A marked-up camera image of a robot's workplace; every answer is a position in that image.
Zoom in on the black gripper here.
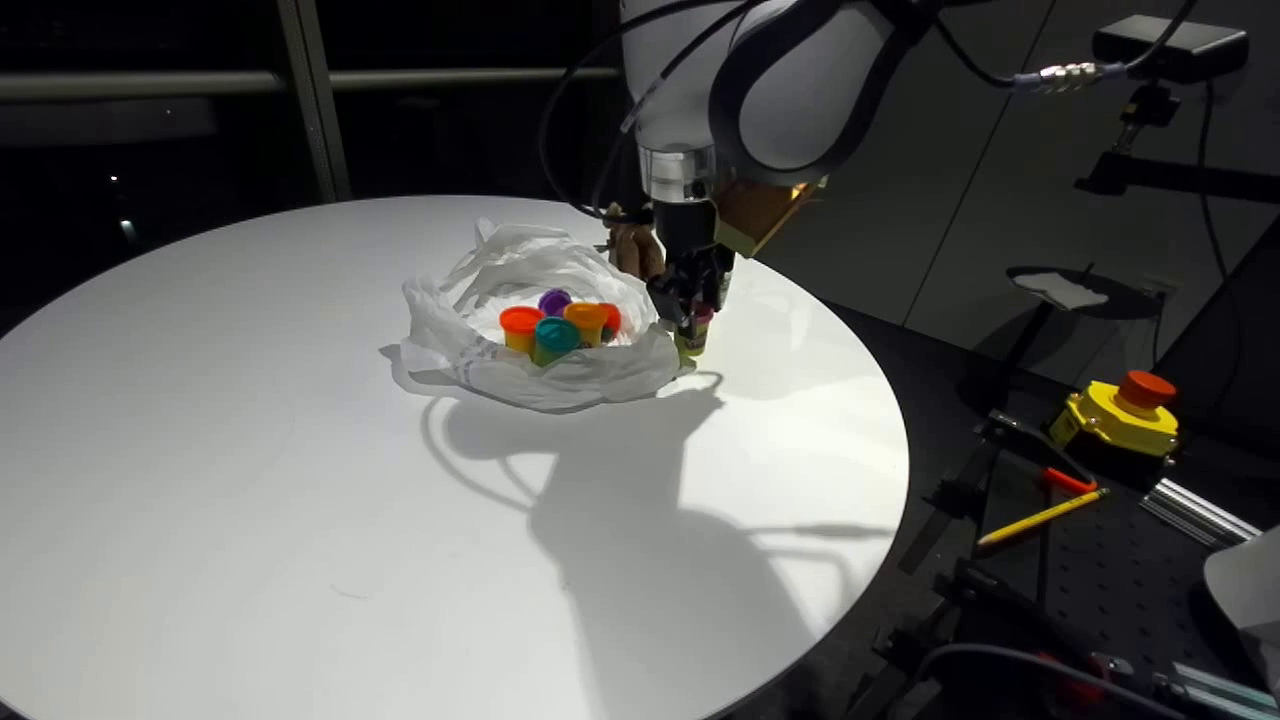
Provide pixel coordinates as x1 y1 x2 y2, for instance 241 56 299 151
643 195 740 347

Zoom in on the brown plush monkey toy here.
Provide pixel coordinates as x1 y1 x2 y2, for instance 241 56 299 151
596 215 672 285

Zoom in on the yellow lid dough tub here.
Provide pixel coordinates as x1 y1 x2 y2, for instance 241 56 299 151
561 302 616 347

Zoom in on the white plastic bag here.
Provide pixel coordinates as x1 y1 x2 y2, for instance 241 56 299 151
384 215 733 412

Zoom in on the teal lid dough tub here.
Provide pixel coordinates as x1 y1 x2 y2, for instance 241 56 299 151
530 313 586 368

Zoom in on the black stand with white plate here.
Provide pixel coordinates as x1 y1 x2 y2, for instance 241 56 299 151
1003 259 1171 403

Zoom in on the yellow pencil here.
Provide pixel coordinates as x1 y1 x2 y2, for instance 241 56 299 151
976 486 1109 552

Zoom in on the yellow emergency stop button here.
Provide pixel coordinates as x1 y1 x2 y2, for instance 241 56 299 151
1050 368 1183 459

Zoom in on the black optical breadboard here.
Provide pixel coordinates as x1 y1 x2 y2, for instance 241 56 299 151
744 303 1280 720

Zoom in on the white rounded device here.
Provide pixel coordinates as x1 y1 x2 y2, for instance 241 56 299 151
1202 524 1280 656

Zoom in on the teal tool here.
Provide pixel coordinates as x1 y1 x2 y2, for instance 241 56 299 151
1171 662 1280 716

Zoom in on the red handled screwdriver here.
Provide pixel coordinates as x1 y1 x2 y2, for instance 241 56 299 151
986 412 1104 499

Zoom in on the grey window post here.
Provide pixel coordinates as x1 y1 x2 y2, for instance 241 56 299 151
272 0 356 205

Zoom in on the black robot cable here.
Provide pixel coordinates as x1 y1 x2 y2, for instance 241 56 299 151
934 11 1116 96

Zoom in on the grey cable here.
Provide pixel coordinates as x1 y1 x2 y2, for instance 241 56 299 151
914 639 1193 720

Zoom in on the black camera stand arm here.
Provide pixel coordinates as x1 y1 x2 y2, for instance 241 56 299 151
1077 77 1280 214

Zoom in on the aluminium profile rail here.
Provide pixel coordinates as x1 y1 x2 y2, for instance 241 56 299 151
1150 476 1266 547

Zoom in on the grey horizontal window rail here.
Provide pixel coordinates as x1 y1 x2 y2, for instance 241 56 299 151
0 66 594 107

